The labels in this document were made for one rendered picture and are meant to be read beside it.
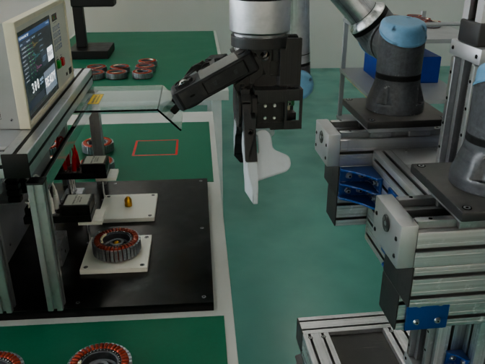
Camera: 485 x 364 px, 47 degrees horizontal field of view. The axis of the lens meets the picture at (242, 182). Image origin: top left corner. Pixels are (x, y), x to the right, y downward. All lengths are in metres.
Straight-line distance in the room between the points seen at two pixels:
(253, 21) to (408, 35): 0.84
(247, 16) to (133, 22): 5.91
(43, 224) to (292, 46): 0.62
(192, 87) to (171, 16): 5.85
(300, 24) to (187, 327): 0.76
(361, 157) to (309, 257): 1.36
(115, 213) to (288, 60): 0.93
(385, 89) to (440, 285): 0.58
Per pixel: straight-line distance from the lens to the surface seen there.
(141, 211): 1.54
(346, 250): 2.90
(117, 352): 1.07
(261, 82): 0.72
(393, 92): 1.50
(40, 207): 1.10
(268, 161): 0.70
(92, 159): 1.53
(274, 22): 0.68
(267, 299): 2.51
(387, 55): 1.49
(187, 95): 0.70
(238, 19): 0.69
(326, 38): 6.74
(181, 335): 1.14
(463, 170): 1.10
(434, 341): 1.60
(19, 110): 1.17
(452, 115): 1.40
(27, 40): 1.21
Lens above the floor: 1.47
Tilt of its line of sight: 24 degrees down
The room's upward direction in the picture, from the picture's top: straight up
